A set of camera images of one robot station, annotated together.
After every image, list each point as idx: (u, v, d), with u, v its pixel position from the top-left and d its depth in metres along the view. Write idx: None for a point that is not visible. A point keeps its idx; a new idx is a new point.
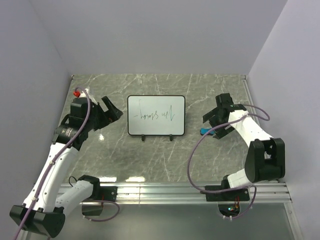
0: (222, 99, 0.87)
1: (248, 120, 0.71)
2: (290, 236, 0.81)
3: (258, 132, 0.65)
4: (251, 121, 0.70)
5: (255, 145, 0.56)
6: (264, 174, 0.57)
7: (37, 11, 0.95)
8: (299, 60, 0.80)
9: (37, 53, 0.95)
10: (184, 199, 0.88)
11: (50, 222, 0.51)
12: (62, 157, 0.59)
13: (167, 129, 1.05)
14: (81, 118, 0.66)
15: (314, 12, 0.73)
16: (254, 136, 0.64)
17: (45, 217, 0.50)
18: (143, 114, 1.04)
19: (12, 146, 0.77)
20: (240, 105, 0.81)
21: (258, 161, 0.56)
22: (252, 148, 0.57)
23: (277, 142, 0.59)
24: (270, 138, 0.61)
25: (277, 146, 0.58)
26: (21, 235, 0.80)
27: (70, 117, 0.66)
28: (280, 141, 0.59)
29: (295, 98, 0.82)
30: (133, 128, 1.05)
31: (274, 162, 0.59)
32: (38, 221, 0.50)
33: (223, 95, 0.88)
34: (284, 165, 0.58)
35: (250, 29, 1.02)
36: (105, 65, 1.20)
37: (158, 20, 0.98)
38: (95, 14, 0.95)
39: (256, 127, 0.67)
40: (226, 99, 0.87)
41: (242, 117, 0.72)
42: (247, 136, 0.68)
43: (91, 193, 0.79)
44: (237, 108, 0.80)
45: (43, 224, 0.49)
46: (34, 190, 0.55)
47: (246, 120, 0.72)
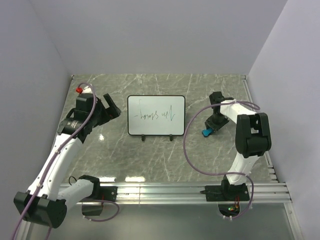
0: (215, 96, 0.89)
1: (237, 105, 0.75)
2: (291, 236, 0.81)
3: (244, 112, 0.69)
4: (239, 106, 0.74)
5: (241, 117, 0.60)
6: (252, 144, 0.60)
7: (38, 11, 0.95)
8: (299, 59, 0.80)
9: (37, 53, 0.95)
10: (184, 199, 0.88)
11: (52, 210, 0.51)
12: (68, 146, 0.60)
13: (167, 129, 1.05)
14: (87, 112, 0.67)
15: (315, 11, 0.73)
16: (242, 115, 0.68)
17: (49, 203, 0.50)
18: (143, 114, 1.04)
19: (12, 146, 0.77)
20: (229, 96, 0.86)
21: (245, 132, 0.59)
22: (239, 121, 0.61)
23: (261, 115, 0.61)
24: (256, 113, 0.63)
25: (261, 117, 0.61)
26: (21, 235, 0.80)
27: (76, 111, 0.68)
28: (264, 114, 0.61)
29: (295, 98, 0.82)
30: (133, 128, 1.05)
31: (261, 133, 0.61)
32: (42, 207, 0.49)
33: (214, 93, 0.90)
34: (271, 135, 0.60)
35: (250, 29, 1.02)
36: (105, 66, 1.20)
37: (158, 20, 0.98)
38: (96, 13, 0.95)
39: (244, 109, 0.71)
40: (219, 95, 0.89)
41: (231, 104, 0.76)
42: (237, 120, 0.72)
43: (91, 192, 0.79)
44: (226, 99, 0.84)
45: (47, 210, 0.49)
46: (39, 178, 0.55)
47: (235, 105, 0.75)
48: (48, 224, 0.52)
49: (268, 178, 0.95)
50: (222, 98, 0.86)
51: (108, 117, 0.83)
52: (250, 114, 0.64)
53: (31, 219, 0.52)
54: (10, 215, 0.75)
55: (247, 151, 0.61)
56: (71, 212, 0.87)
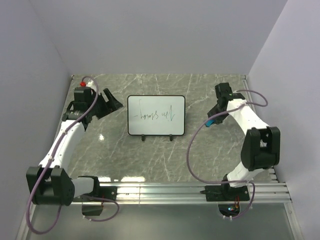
0: (221, 88, 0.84)
1: (246, 109, 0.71)
2: (291, 236, 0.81)
3: (255, 121, 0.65)
4: (248, 111, 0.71)
5: (250, 133, 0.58)
6: (259, 161, 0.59)
7: (37, 11, 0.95)
8: (299, 59, 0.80)
9: (37, 53, 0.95)
10: (184, 199, 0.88)
11: (64, 181, 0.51)
12: (73, 129, 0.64)
13: (167, 128, 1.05)
14: (86, 103, 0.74)
15: (315, 10, 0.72)
16: (251, 124, 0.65)
17: (62, 172, 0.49)
18: (143, 114, 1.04)
19: (12, 146, 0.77)
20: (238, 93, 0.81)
21: (254, 148, 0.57)
22: (248, 135, 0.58)
23: (273, 131, 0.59)
24: (266, 126, 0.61)
25: (274, 134, 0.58)
26: (21, 235, 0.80)
27: (75, 103, 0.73)
28: (276, 130, 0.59)
29: (295, 98, 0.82)
30: (133, 128, 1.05)
31: (270, 149, 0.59)
32: (55, 176, 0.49)
33: (220, 84, 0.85)
34: (280, 152, 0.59)
35: (250, 29, 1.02)
36: (105, 66, 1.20)
37: (158, 19, 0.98)
38: (95, 13, 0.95)
39: (254, 116, 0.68)
40: (226, 89, 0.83)
41: (240, 107, 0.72)
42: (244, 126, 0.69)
43: (93, 187, 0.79)
44: (236, 98, 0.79)
45: (61, 178, 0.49)
46: (49, 154, 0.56)
47: (244, 109, 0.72)
48: (58, 200, 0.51)
49: (268, 178, 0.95)
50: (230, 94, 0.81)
51: (108, 110, 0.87)
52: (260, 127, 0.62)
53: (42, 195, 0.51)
54: (10, 215, 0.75)
55: (253, 167, 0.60)
56: (71, 212, 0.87)
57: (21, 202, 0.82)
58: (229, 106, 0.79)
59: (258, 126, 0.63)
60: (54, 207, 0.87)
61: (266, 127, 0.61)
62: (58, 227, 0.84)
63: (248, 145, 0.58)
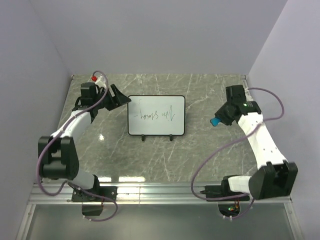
0: (233, 92, 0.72)
1: (262, 131, 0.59)
2: (290, 236, 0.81)
3: (272, 152, 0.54)
4: (264, 133, 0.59)
5: (266, 171, 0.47)
6: (267, 195, 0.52)
7: (38, 11, 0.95)
8: (299, 59, 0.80)
9: (37, 53, 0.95)
10: (183, 199, 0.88)
11: (72, 151, 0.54)
12: (82, 115, 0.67)
13: (167, 128, 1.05)
14: (92, 98, 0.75)
15: (314, 10, 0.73)
16: (266, 156, 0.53)
17: (71, 141, 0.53)
18: (143, 114, 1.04)
19: (12, 146, 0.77)
20: (255, 104, 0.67)
21: (265, 189, 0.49)
22: (261, 175, 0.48)
23: (291, 168, 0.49)
24: (282, 162, 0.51)
25: (291, 173, 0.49)
26: (21, 235, 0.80)
27: (81, 99, 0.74)
28: (294, 168, 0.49)
29: (295, 98, 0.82)
30: (133, 128, 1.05)
31: (282, 183, 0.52)
32: (65, 143, 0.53)
33: (235, 86, 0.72)
34: (292, 187, 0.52)
35: (250, 29, 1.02)
36: (105, 66, 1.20)
37: (159, 20, 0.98)
38: (96, 14, 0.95)
39: (271, 143, 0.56)
40: (238, 93, 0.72)
41: (256, 127, 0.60)
42: (257, 152, 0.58)
43: (93, 184, 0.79)
44: (250, 110, 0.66)
45: (70, 144, 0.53)
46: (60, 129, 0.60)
47: (260, 130, 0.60)
48: (64, 169, 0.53)
49: None
50: (244, 104, 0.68)
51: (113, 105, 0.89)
52: (276, 161, 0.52)
53: (49, 165, 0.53)
54: (10, 215, 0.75)
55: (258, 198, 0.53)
56: (71, 212, 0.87)
57: (21, 202, 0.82)
58: (241, 119, 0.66)
59: (275, 160, 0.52)
60: (54, 207, 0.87)
61: (283, 162, 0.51)
62: (57, 227, 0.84)
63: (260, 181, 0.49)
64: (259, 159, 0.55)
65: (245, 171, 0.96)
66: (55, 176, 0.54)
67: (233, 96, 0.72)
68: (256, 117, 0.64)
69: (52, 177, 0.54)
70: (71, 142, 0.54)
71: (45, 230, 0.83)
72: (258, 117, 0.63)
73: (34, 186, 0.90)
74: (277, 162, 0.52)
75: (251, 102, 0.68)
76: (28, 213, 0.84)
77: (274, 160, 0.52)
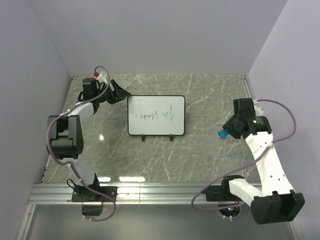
0: (242, 107, 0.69)
1: (270, 154, 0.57)
2: (290, 236, 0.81)
3: (279, 180, 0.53)
4: (273, 157, 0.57)
5: (271, 201, 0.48)
6: (270, 219, 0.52)
7: (37, 11, 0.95)
8: (300, 59, 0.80)
9: (36, 53, 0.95)
10: (183, 199, 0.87)
11: (78, 128, 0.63)
12: (86, 105, 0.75)
13: (167, 128, 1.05)
14: (94, 92, 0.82)
15: (314, 11, 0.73)
16: (273, 184, 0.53)
17: (77, 118, 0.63)
18: (143, 114, 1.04)
19: (12, 146, 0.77)
20: (265, 121, 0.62)
21: (268, 215, 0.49)
22: (266, 202, 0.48)
23: (297, 199, 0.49)
24: (290, 191, 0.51)
25: (296, 204, 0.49)
26: (21, 235, 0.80)
27: (84, 93, 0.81)
28: (301, 199, 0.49)
29: (295, 98, 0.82)
30: (133, 128, 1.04)
31: (286, 210, 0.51)
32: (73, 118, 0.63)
33: (244, 100, 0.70)
34: (295, 215, 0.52)
35: (250, 29, 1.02)
36: (105, 65, 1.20)
37: (159, 20, 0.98)
38: (96, 14, 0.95)
39: (279, 169, 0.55)
40: (247, 107, 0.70)
41: (264, 149, 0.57)
42: (262, 176, 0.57)
43: (93, 179, 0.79)
44: (259, 128, 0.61)
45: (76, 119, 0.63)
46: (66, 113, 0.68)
47: (269, 153, 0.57)
48: (71, 142, 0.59)
49: None
50: (254, 120, 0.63)
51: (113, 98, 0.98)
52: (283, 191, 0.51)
53: (57, 139, 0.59)
54: (10, 215, 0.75)
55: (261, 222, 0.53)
56: (71, 212, 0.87)
57: (21, 202, 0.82)
58: (249, 137, 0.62)
59: (281, 189, 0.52)
60: (54, 207, 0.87)
61: (290, 192, 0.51)
62: (57, 227, 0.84)
63: (262, 209, 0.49)
64: (265, 185, 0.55)
65: (245, 172, 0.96)
66: (62, 151, 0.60)
67: (242, 111, 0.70)
68: (265, 136, 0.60)
69: (59, 151, 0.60)
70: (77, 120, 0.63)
71: (45, 229, 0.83)
72: (267, 137, 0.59)
73: (34, 186, 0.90)
74: (283, 192, 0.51)
75: (261, 118, 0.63)
76: (28, 213, 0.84)
77: (281, 190, 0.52)
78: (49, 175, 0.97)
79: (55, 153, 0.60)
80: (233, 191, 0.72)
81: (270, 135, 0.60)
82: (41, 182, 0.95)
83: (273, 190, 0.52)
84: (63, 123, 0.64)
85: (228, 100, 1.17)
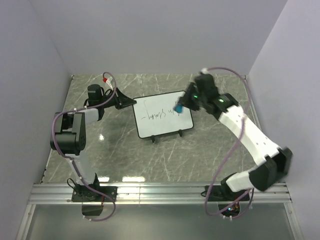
0: (206, 87, 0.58)
1: (248, 124, 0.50)
2: (290, 235, 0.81)
3: (265, 144, 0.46)
4: (252, 126, 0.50)
5: (268, 166, 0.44)
6: (272, 182, 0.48)
7: (37, 11, 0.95)
8: (300, 58, 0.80)
9: (36, 52, 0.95)
10: (184, 199, 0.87)
11: (82, 125, 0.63)
12: (93, 109, 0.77)
13: (175, 125, 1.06)
14: (98, 99, 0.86)
15: (313, 11, 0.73)
16: (260, 150, 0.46)
17: (82, 115, 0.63)
18: (150, 115, 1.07)
19: (12, 146, 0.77)
20: (231, 96, 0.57)
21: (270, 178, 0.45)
22: (264, 169, 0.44)
23: (286, 154, 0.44)
24: (278, 149, 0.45)
25: (289, 158, 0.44)
26: (21, 235, 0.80)
27: (89, 101, 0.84)
28: (289, 151, 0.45)
29: (295, 98, 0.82)
30: (141, 130, 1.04)
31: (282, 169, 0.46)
32: (78, 115, 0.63)
33: (206, 79, 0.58)
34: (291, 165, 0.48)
35: (250, 28, 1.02)
36: (105, 65, 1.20)
37: (159, 20, 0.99)
38: (96, 14, 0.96)
39: (261, 134, 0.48)
40: (212, 86, 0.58)
41: (241, 121, 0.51)
42: (249, 147, 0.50)
43: (93, 180, 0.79)
44: (230, 105, 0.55)
45: (81, 115, 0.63)
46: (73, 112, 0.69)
47: (246, 122, 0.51)
48: (74, 137, 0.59)
49: None
50: (220, 99, 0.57)
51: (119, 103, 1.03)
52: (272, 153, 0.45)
53: (60, 134, 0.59)
54: (9, 216, 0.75)
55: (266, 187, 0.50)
56: (71, 212, 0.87)
57: (21, 202, 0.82)
58: (222, 117, 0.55)
59: (272, 152, 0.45)
60: (54, 207, 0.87)
61: (279, 150, 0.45)
62: (58, 227, 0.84)
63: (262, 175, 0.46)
64: (255, 155, 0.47)
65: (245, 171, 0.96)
66: (64, 146, 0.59)
67: (206, 92, 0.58)
68: (237, 110, 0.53)
69: (61, 147, 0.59)
70: (82, 117, 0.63)
71: (45, 229, 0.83)
72: (239, 110, 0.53)
73: (34, 186, 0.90)
74: (273, 153, 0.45)
75: (227, 94, 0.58)
76: (28, 213, 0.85)
77: (271, 152, 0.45)
78: (49, 175, 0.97)
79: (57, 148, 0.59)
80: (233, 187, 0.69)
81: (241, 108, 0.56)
82: (41, 182, 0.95)
83: (264, 155, 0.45)
84: (68, 119, 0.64)
85: None
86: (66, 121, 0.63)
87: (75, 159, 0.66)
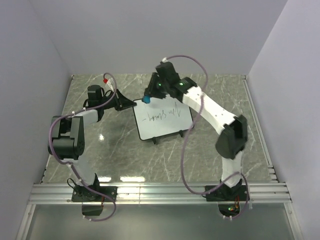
0: (167, 73, 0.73)
1: (207, 101, 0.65)
2: (290, 235, 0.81)
3: (222, 115, 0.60)
4: (211, 102, 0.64)
5: (227, 132, 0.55)
6: (235, 148, 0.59)
7: (37, 11, 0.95)
8: (300, 58, 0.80)
9: (36, 52, 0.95)
10: (184, 199, 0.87)
11: (80, 129, 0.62)
12: (92, 111, 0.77)
13: (176, 123, 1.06)
14: (98, 100, 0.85)
15: (313, 11, 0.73)
16: (219, 119, 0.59)
17: (80, 119, 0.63)
18: (151, 116, 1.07)
19: (12, 145, 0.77)
20: (189, 80, 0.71)
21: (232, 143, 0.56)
22: (225, 135, 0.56)
23: (241, 121, 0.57)
24: (234, 118, 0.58)
25: (244, 125, 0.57)
26: (21, 235, 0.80)
27: (89, 101, 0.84)
28: (243, 119, 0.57)
29: (295, 98, 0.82)
30: (142, 132, 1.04)
31: (240, 134, 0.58)
32: (75, 119, 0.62)
33: (166, 66, 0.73)
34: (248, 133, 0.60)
35: (250, 28, 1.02)
36: (105, 65, 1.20)
37: (159, 20, 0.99)
38: (96, 14, 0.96)
39: (218, 108, 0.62)
40: (172, 72, 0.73)
41: (200, 99, 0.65)
42: (211, 120, 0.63)
43: (93, 180, 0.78)
44: (188, 87, 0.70)
45: (79, 119, 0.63)
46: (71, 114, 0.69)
47: (205, 100, 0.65)
48: (72, 143, 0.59)
49: (268, 178, 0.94)
50: (180, 83, 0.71)
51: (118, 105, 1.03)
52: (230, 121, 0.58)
53: (58, 139, 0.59)
54: (9, 215, 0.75)
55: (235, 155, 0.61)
56: (71, 212, 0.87)
57: (21, 202, 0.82)
58: (184, 98, 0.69)
59: (227, 120, 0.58)
60: (54, 207, 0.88)
61: (235, 119, 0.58)
62: (57, 227, 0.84)
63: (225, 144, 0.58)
64: (216, 126, 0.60)
65: (245, 172, 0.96)
66: (63, 151, 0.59)
67: (168, 78, 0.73)
68: (195, 90, 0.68)
69: (59, 152, 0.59)
70: (80, 121, 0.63)
71: (45, 229, 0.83)
72: (197, 90, 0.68)
73: (34, 186, 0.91)
74: (230, 121, 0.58)
75: (185, 79, 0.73)
76: (28, 213, 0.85)
77: (228, 121, 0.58)
78: (49, 175, 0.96)
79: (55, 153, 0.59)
80: (228, 183, 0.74)
81: (198, 88, 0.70)
82: (41, 182, 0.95)
83: (223, 123, 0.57)
84: (66, 123, 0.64)
85: (228, 100, 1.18)
86: (64, 125, 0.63)
87: (73, 164, 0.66)
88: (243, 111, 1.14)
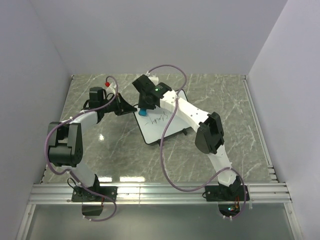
0: (142, 83, 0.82)
1: (181, 103, 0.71)
2: (290, 235, 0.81)
3: (197, 114, 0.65)
4: (186, 104, 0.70)
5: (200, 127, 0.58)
6: (212, 143, 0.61)
7: (37, 11, 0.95)
8: (299, 59, 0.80)
9: (36, 52, 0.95)
10: (184, 199, 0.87)
11: (78, 136, 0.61)
12: (91, 114, 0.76)
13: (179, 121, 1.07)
14: (100, 101, 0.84)
15: (313, 12, 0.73)
16: (195, 118, 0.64)
17: (78, 126, 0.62)
18: (153, 119, 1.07)
19: (12, 145, 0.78)
20: (163, 85, 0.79)
21: (207, 137, 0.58)
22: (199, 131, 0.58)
23: (214, 116, 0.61)
24: (208, 115, 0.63)
25: (215, 119, 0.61)
26: (21, 235, 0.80)
27: (90, 102, 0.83)
28: (215, 114, 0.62)
29: (294, 98, 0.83)
30: (146, 135, 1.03)
31: (215, 129, 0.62)
32: (73, 126, 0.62)
33: (140, 78, 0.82)
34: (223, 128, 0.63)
35: (250, 28, 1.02)
36: (105, 66, 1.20)
37: (158, 21, 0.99)
38: (96, 14, 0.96)
39: (192, 108, 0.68)
40: (146, 81, 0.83)
41: (175, 102, 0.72)
42: (188, 120, 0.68)
43: (93, 182, 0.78)
44: (163, 92, 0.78)
45: (77, 126, 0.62)
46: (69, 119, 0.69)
47: (179, 101, 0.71)
48: (70, 151, 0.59)
49: (268, 178, 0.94)
50: (155, 89, 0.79)
51: (119, 110, 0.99)
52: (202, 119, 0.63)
53: (55, 147, 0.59)
54: (9, 216, 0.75)
55: (215, 150, 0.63)
56: (71, 212, 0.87)
57: (21, 202, 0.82)
58: (161, 102, 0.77)
59: (202, 118, 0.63)
60: (54, 207, 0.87)
61: (208, 116, 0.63)
62: (58, 227, 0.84)
63: (203, 141, 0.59)
64: (193, 124, 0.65)
65: (245, 172, 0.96)
66: (60, 159, 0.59)
67: (144, 87, 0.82)
68: (170, 94, 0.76)
69: (57, 159, 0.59)
70: (79, 128, 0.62)
71: (45, 229, 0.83)
72: (171, 93, 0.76)
73: (34, 186, 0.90)
74: (204, 119, 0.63)
75: (160, 85, 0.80)
76: (28, 213, 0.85)
77: (202, 119, 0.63)
78: (49, 175, 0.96)
79: (53, 160, 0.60)
80: (223, 181, 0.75)
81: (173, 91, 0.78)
82: (41, 182, 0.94)
83: (198, 121, 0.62)
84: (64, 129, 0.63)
85: (228, 100, 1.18)
86: (62, 131, 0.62)
87: (71, 169, 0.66)
88: (243, 111, 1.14)
